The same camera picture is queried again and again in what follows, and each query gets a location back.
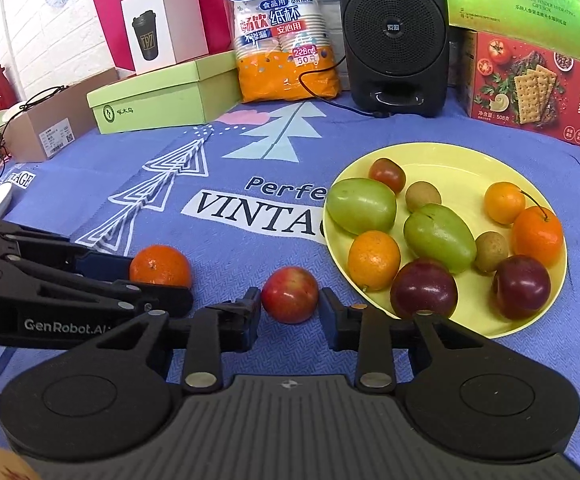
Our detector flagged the yellow plastic plate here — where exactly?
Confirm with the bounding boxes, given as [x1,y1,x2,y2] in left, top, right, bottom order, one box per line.
[322,142,569,339]

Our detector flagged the orange mandarin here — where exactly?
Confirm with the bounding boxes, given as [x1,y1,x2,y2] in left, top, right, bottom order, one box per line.
[510,189,564,267]
[129,244,193,289]

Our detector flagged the orange paper cup packet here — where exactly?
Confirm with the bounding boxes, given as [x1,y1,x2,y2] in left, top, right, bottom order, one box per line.
[218,0,343,103]

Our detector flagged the small brown longan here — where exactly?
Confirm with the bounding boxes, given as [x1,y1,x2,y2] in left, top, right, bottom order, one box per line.
[474,231,510,274]
[405,181,442,213]

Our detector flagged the small yellow-orange mandarin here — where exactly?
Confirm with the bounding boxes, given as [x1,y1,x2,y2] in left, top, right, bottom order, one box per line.
[484,182,526,225]
[347,230,401,292]

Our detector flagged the small red apple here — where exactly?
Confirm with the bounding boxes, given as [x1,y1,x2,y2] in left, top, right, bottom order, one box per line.
[261,266,319,324]

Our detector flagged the red cracker box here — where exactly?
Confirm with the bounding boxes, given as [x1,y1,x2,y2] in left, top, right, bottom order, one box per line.
[457,29,580,155]

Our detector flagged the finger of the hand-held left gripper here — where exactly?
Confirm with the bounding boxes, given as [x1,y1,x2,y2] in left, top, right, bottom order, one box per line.
[0,214,136,277]
[0,252,194,317]

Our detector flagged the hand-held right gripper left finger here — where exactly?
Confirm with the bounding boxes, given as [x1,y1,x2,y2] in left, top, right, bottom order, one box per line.
[60,287,263,395]

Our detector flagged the black speaker cable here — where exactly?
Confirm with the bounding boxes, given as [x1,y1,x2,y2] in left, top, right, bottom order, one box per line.
[297,52,388,120]

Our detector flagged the dark purple plum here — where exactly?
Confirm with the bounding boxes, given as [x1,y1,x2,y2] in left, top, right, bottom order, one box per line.
[492,254,552,321]
[390,258,459,321]

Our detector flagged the blue printed tablecloth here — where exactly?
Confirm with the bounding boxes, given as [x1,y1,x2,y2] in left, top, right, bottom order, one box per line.
[0,95,580,480]

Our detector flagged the brown cardboard box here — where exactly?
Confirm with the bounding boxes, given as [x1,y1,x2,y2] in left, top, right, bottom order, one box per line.
[2,67,121,163]

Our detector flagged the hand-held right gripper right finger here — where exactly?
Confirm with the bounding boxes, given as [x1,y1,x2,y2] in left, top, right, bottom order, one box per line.
[319,287,520,391]

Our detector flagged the white bowl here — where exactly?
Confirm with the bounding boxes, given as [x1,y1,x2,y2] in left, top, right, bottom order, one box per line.
[2,101,31,121]

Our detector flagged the green gift box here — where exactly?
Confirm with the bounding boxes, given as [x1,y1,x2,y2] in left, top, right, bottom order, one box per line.
[442,0,580,73]

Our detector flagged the black speaker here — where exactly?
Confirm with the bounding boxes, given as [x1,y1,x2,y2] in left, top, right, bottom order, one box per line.
[337,0,450,117]

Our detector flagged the light green shoe box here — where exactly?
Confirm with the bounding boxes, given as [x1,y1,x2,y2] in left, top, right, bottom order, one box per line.
[86,50,243,135]

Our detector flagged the white cup box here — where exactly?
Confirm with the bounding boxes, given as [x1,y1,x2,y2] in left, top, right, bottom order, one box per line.
[120,0,209,77]

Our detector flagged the black cable bundle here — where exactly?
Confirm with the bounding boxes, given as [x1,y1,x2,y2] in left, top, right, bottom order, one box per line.
[20,85,71,111]

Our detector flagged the pink paper bag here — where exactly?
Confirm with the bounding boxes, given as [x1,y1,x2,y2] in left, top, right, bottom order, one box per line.
[82,0,233,71]

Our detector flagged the green jujube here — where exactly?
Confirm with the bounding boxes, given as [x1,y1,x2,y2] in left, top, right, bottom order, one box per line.
[326,177,398,236]
[403,203,477,274]

